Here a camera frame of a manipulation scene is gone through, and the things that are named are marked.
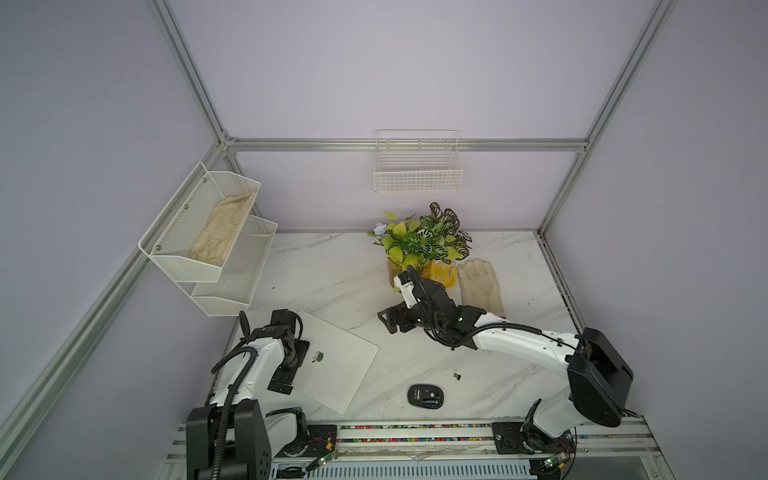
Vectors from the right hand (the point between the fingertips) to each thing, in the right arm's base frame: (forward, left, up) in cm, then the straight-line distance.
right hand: (395, 312), depth 82 cm
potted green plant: (+16, -6, +12) cm, 21 cm away
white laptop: (-10, +18, -12) cm, 24 cm away
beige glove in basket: (+15, +47, +18) cm, 53 cm away
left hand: (-11, +28, -11) cm, 33 cm away
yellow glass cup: (+23, -17, -13) cm, 32 cm away
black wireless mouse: (-19, -8, -11) cm, 23 cm away
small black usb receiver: (-14, -18, -13) cm, 26 cm away
